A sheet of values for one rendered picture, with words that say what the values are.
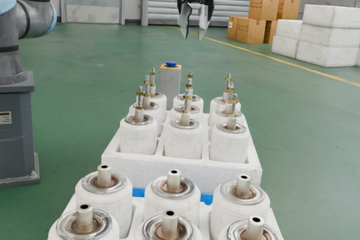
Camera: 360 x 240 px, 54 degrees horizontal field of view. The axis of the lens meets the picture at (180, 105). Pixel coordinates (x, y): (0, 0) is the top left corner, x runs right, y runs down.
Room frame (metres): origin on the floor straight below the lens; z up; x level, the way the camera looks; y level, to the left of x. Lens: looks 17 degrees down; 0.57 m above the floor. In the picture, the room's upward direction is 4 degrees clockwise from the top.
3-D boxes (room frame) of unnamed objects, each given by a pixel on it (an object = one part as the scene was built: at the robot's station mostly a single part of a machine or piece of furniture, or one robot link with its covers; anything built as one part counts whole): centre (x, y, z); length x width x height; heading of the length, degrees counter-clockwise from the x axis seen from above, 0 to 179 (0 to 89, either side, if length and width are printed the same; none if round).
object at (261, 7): (4.87, -1.00, 0.45); 0.30 x 0.24 x 0.30; 25
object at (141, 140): (0.86, 0.10, 0.16); 0.10 x 0.10 x 0.18
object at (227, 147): (0.85, -0.13, 0.16); 0.10 x 0.10 x 0.18
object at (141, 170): (0.97, -0.02, 0.09); 0.39 x 0.39 x 0.18; 87
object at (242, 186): (0.54, -0.12, 0.26); 0.02 x 0.02 x 0.03
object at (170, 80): (1.26, 0.04, 0.16); 0.07 x 0.07 x 0.31; 87
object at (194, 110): (0.97, -0.02, 0.25); 0.08 x 0.08 x 0.01
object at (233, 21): (5.12, -0.78, 0.15); 0.30 x 0.24 x 0.30; 112
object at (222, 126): (0.85, -0.13, 0.25); 0.08 x 0.08 x 0.01
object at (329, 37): (3.55, -1.41, 0.27); 0.39 x 0.39 x 0.18; 25
